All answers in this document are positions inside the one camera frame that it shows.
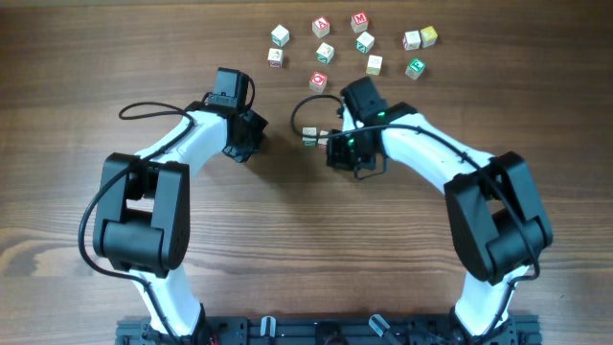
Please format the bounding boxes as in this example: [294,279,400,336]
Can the plain wooden picture block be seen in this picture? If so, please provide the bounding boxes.
[317,130,329,150]

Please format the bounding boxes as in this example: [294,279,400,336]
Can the wooden block green bird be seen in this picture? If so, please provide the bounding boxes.
[302,127,317,147]

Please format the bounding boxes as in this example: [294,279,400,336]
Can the wooden block yellow side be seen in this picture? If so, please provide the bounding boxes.
[366,55,383,76]

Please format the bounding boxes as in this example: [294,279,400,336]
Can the green letter F block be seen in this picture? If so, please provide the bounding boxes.
[405,57,426,80]

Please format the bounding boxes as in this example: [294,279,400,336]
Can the wooden block green N side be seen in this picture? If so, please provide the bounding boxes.
[356,32,375,54]

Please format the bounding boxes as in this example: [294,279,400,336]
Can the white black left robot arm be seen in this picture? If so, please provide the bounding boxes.
[78,68,267,344]

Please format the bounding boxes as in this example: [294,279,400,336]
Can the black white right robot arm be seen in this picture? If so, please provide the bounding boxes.
[328,77,553,342]

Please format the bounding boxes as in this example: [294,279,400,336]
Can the red letter Q block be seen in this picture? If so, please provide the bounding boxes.
[309,72,328,93]

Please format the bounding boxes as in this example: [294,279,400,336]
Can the wooden block teal edge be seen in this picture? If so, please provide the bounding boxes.
[271,24,290,47]

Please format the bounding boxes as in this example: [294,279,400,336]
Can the wooden block red blue side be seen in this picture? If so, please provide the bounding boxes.
[402,31,421,51]

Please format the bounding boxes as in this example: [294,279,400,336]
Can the red letter M block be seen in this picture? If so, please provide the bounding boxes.
[351,11,369,34]

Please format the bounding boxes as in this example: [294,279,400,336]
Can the red letter A block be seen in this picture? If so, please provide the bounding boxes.
[312,16,330,38]

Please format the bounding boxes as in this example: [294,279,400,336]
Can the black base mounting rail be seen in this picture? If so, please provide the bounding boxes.
[115,314,543,345]

